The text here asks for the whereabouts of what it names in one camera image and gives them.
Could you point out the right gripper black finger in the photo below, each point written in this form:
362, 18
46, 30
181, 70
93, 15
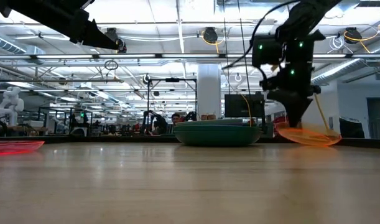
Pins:
284, 105
301, 107

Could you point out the orange translucent plastic plate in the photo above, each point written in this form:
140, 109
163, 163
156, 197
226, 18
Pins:
311, 137

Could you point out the pink translucent plastic plate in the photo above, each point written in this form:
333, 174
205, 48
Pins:
12, 147

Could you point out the black background robot arm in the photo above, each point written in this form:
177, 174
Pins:
158, 123

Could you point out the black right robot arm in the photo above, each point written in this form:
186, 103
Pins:
304, 18

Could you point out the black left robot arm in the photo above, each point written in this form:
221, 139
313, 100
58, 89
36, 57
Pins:
53, 15

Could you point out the black monitor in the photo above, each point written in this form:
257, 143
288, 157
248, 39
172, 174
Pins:
239, 105

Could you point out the black round bin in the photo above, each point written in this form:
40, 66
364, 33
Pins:
351, 127

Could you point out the dark teal bowl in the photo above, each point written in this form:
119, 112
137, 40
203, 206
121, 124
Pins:
217, 137

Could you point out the white round pillar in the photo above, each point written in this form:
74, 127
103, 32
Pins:
209, 90

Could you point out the grey door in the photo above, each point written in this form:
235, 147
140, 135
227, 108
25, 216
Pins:
377, 118

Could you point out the person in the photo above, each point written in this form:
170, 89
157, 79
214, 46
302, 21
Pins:
175, 118

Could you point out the long ceiling light strip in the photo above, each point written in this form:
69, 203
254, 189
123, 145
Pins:
127, 56

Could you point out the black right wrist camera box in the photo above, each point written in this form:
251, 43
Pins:
266, 51

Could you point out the silver ventilation duct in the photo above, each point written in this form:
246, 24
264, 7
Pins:
6, 45
342, 70

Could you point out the black background rig frame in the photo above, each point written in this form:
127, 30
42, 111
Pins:
172, 80

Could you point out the black aluminium table frame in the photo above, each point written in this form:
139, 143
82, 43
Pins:
84, 139

